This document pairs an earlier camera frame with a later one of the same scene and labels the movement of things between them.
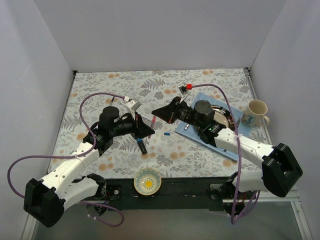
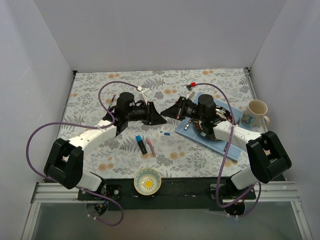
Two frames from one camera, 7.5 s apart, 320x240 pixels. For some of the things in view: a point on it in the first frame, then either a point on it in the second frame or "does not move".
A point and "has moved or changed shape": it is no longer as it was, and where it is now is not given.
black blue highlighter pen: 142,146 does not move
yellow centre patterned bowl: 147,181 does not move
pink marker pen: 152,125 has moved or changed shape
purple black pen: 111,101 does not move
